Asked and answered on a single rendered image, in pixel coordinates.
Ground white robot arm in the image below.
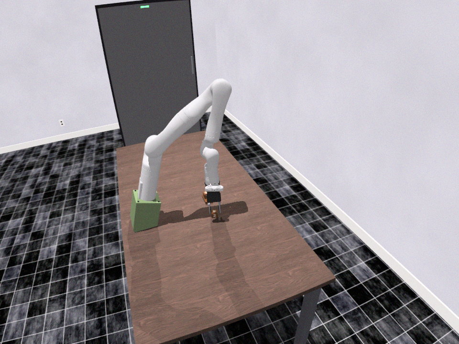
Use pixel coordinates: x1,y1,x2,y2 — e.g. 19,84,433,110
138,78,232,201

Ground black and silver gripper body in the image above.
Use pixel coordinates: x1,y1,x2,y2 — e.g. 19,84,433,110
205,175,223,203

